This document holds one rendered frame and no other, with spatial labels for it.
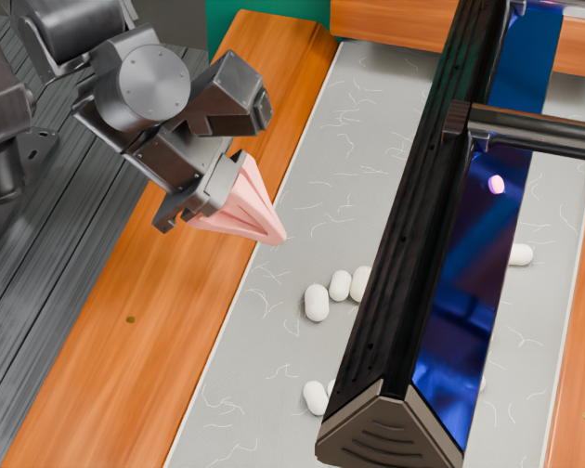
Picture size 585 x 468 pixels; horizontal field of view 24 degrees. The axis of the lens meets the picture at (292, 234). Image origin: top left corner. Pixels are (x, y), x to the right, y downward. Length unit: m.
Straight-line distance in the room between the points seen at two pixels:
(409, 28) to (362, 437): 0.77
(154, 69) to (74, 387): 0.30
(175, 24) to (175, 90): 1.84
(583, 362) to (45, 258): 0.56
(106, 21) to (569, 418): 0.49
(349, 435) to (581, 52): 0.77
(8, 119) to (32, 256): 0.14
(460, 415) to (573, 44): 0.73
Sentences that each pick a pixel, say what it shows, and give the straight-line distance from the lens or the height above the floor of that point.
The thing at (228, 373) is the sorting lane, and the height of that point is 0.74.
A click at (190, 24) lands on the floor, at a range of 2.85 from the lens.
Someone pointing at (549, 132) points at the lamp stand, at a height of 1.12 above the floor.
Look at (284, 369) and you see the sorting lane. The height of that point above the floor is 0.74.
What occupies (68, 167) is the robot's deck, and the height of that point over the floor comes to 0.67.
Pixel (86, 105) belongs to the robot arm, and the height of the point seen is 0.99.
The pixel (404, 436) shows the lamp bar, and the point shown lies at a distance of 0.72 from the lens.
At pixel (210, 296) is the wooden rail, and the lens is 1.23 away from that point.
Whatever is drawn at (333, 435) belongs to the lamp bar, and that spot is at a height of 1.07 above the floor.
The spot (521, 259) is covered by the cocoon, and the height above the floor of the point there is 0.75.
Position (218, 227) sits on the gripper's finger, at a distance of 1.13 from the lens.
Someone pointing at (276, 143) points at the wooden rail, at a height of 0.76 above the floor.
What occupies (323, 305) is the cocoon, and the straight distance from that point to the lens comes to 1.21.
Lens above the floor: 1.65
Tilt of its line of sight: 44 degrees down
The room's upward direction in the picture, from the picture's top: straight up
